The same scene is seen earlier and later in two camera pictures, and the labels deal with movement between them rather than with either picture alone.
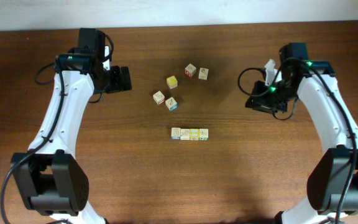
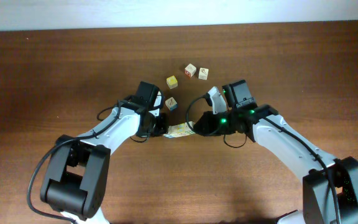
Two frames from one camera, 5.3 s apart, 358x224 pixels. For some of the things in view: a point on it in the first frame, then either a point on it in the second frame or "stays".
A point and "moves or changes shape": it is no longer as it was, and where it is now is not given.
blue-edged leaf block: [171, 104] stays
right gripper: [257, 102] → [207, 119]
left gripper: [118, 83] → [163, 128]
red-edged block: [190, 70] stays
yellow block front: [194, 134] → [188, 130]
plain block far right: [203, 73] stays
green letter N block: [203, 134] moves or changes shape
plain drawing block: [184, 134] → [181, 128]
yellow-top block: [172, 82] stays
